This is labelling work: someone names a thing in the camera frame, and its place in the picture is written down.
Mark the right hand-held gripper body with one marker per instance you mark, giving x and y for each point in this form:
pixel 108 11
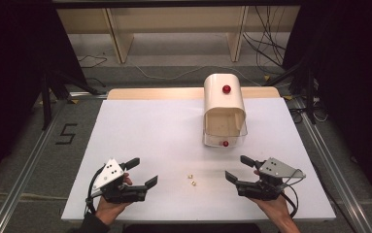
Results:
pixel 279 170

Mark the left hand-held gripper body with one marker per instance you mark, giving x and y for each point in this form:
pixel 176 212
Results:
pixel 109 174

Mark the cream box with red knobs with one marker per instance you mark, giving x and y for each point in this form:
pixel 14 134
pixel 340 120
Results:
pixel 224 103

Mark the person's left hand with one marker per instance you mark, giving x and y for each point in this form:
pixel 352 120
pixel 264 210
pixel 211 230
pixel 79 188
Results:
pixel 109 210

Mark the person's right hand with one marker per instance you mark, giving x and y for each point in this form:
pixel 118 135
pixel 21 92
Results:
pixel 277 208

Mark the white table board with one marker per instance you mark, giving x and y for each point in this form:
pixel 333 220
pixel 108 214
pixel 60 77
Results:
pixel 174 129

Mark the person's dark clothing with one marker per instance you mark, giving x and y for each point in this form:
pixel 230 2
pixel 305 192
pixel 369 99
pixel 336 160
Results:
pixel 190 228

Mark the yellow tape marker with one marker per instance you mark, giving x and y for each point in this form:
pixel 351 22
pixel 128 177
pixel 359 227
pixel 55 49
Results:
pixel 266 77
pixel 288 97

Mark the black tripod stand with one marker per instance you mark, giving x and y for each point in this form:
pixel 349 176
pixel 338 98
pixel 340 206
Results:
pixel 305 77
pixel 57 84

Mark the dark curtain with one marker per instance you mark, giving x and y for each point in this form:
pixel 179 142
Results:
pixel 352 81
pixel 12 81

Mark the light wooden desk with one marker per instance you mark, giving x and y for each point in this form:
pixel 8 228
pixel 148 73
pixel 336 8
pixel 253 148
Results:
pixel 174 19

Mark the aluminium floor rail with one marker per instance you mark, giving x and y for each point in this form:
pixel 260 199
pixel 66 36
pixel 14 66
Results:
pixel 21 181
pixel 335 174

